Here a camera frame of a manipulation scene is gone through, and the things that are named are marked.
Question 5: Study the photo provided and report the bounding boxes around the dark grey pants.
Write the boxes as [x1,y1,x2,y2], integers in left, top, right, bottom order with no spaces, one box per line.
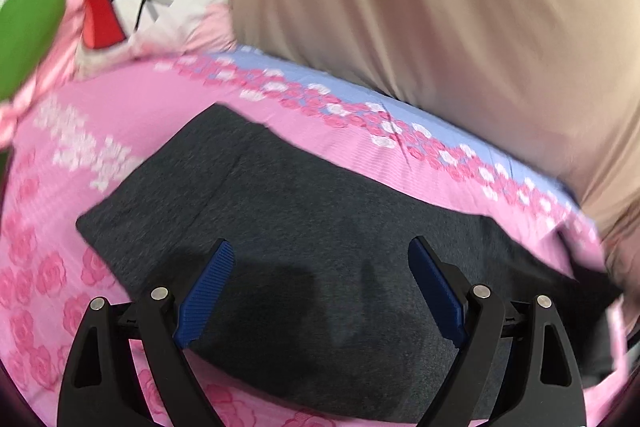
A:
[76,105,618,423]

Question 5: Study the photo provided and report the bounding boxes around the pink rose bed sheet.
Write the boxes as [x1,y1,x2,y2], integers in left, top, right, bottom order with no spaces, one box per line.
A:
[0,0,632,427]

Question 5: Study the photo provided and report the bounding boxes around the beige curtain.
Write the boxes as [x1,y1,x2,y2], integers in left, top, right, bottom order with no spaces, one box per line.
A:
[232,0,639,303]

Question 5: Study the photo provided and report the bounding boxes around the green plush toy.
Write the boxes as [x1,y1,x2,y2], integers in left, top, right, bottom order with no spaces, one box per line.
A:
[0,0,66,100]

